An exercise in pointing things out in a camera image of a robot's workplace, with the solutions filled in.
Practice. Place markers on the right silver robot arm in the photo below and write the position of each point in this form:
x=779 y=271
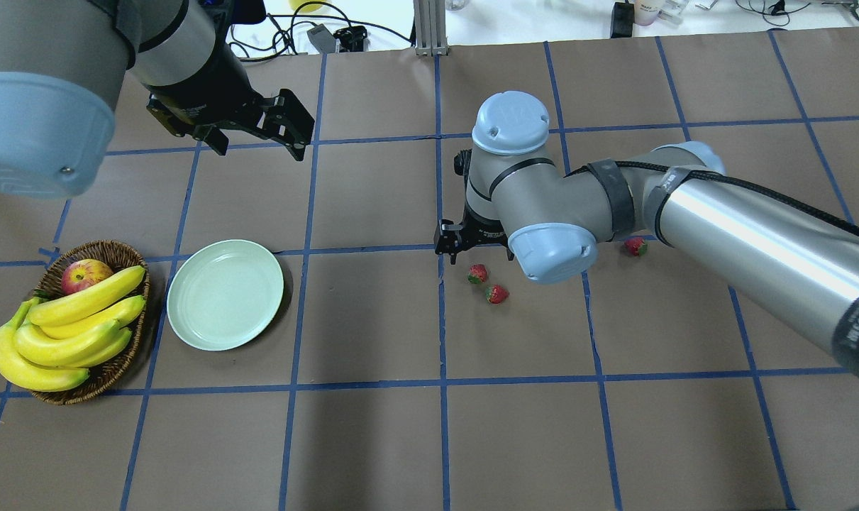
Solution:
x=797 y=262

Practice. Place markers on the red strawberry far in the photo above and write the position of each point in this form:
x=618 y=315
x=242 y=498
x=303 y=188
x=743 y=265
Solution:
x=477 y=274

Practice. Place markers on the yellow banana bunch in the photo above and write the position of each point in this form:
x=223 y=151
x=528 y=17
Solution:
x=49 y=345

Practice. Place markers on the black power adapter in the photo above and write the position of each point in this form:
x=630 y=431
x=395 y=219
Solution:
x=622 y=20

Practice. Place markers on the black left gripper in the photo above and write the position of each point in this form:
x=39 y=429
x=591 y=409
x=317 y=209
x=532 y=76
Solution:
x=203 y=93

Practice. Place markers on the red apple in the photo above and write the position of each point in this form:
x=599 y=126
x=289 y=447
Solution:
x=84 y=273

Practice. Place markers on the red strawberry near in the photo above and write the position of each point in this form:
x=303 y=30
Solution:
x=496 y=294

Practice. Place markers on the light green plate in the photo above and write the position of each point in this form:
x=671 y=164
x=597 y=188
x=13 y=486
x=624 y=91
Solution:
x=224 y=295

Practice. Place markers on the red strawberry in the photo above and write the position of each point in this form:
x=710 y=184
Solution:
x=477 y=274
x=496 y=294

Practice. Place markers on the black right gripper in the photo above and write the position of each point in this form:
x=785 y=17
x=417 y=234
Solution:
x=483 y=232

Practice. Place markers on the woven wicker basket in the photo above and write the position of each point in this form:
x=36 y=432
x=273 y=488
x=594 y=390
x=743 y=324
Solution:
x=119 y=255

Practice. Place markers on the white paper cup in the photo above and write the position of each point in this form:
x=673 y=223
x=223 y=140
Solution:
x=645 y=12

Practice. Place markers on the aluminium frame post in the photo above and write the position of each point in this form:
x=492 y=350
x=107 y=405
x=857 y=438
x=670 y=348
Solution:
x=431 y=37

